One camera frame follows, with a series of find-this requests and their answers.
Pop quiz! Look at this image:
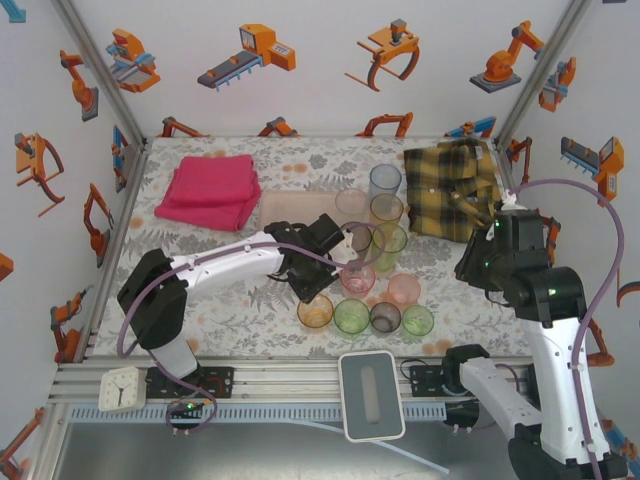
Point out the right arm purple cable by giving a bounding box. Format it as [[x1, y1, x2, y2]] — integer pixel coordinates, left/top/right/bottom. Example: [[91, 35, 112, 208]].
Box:
[[449, 177, 626, 480]]

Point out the white slotted cable duct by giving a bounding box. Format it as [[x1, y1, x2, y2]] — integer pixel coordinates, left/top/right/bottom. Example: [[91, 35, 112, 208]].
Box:
[[67, 403, 448, 424]]

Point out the tall amber glass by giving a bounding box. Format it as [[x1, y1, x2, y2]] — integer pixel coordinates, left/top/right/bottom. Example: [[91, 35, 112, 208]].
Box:
[[369, 192, 405, 226]]

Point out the folded pink towel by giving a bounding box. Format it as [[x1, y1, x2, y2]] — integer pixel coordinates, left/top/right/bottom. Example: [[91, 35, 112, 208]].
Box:
[[153, 153, 262, 232]]

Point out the clear faceted glass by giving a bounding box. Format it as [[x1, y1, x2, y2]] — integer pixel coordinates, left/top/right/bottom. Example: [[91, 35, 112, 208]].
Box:
[[334, 188, 369, 226]]

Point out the small green glass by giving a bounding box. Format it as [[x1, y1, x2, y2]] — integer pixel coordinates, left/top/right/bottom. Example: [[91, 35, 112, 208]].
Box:
[[400, 303, 435, 337]]

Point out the short grey glass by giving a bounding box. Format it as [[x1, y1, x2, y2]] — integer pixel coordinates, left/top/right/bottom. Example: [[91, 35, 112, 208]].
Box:
[[369, 301, 403, 334]]

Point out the floral patterned tablecloth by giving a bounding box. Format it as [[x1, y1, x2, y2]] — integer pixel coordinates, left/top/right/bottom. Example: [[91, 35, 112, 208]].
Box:
[[92, 135, 551, 359]]

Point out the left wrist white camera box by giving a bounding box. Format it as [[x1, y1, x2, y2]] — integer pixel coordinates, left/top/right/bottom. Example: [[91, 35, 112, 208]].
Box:
[[328, 238, 360, 265]]

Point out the aluminium frame post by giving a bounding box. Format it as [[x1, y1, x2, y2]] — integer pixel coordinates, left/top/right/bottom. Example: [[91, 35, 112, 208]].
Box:
[[494, 0, 594, 146], [52, 0, 150, 146]]

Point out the wide short green glass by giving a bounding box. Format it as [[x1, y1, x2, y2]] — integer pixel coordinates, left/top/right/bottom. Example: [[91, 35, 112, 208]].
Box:
[[333, 298, 371, 336]]

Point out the short pink-red glass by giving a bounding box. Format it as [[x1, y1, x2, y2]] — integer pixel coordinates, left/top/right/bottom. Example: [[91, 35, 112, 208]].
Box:
[[340, 263, 377, 296]]

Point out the yellow black plaid shirt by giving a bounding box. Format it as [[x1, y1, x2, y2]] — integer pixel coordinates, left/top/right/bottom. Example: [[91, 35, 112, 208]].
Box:
[[403, 137, 503, 237]]

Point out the white square clock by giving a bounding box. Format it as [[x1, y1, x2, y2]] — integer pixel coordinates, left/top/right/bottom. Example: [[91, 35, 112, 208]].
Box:
[[98, 367, 148, 413]]

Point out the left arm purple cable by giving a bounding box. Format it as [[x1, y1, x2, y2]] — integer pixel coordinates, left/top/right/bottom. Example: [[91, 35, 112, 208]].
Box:
[[116, 222, 377, 437]]

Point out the small black controller board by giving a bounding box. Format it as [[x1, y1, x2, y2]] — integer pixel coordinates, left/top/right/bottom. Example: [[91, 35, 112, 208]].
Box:
[[167, 398, 210, 416], [443, 399, 481, 435]]

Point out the black computer mouse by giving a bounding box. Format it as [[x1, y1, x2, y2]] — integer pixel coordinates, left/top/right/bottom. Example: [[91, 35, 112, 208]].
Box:
[[527, 363, 544, 406]]

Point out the short orange glass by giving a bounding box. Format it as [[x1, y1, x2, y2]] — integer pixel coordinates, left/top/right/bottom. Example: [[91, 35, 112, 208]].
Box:
[[296, 293, 335, 331]]

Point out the tall green glass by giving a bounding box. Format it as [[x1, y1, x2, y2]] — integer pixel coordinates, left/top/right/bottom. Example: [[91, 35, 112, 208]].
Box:
[[370, 222, 409, 274]]

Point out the tall blue glass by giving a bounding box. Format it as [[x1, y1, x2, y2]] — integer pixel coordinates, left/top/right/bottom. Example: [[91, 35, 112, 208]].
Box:
[[368, 163, 403, 204]]

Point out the aluminium front frame rail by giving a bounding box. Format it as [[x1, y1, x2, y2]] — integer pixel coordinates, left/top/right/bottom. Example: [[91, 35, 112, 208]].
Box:
[[47, 357, 589, 404]]

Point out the tall grey glass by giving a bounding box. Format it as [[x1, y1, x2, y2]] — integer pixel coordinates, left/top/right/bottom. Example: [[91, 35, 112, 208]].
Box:
[[339, 222, 374, 261]]

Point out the salmon dotted glass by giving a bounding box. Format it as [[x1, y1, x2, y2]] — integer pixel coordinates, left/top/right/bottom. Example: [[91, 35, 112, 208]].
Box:
[[387, 272, 422, 305]]

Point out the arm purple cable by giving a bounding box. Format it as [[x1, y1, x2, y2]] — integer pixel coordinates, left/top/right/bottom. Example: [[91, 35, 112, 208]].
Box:
[[116, 222, 377, 437], [449, 177, 626, 480]]

